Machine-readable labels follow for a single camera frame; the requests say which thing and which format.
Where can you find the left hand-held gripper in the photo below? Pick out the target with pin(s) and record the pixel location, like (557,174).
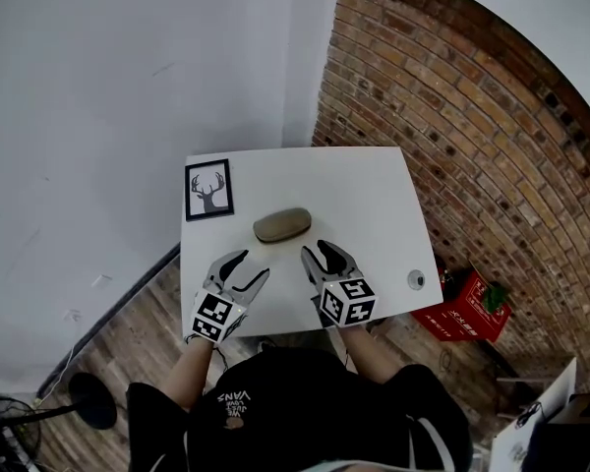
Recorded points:
(216,315)

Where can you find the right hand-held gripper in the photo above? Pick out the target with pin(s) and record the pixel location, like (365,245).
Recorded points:
(346,303)

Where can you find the beige glasses case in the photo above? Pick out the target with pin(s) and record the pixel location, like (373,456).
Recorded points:
(282,225)

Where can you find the person's right forearm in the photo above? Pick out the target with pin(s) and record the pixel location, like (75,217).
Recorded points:
(369,352)

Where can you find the person's left forearm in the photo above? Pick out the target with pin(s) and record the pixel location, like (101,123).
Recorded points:
(189,371)

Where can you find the black framed deer picture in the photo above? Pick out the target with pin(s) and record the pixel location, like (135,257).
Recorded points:
(209,190)

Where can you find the red plastic crate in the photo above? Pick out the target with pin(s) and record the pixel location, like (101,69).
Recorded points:
(452,320)

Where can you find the person's black shirt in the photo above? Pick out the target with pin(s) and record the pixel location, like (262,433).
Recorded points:
(314,411)

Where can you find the black standing fan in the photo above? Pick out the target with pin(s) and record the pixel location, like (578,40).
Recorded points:
(92,401)

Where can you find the white printed board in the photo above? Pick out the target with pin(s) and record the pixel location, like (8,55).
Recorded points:
(555,391)

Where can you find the white wall socket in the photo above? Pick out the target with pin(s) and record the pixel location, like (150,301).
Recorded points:
(101,281)
(73,315)

